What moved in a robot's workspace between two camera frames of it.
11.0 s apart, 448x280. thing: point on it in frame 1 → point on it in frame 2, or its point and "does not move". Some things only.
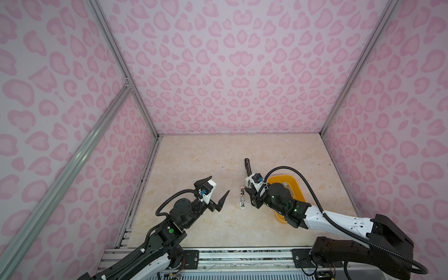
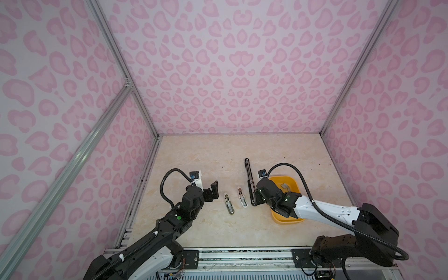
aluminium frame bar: x=111 y=108 does not move
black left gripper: x=212 y=206 → x=209 y=197
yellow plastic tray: x=297 y=193 does not move
